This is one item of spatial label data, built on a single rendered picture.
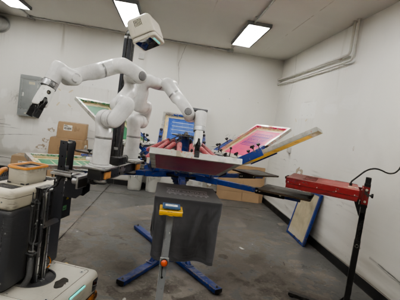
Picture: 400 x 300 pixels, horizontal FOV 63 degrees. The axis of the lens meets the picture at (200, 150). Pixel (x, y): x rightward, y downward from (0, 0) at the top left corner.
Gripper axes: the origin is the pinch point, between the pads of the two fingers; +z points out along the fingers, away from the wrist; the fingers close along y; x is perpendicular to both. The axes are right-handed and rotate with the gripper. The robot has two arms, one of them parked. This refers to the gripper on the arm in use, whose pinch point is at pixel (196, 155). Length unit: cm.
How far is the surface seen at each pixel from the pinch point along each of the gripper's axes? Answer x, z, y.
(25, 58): -307, -216, -427
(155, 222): -20, 45, -17
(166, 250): -12, 58, 9
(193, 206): 3.0, 31.9, -12.8
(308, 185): 101, 3, -58
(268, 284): 96, 97, -123
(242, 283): 70, 97, -122
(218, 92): 72, -208, -429
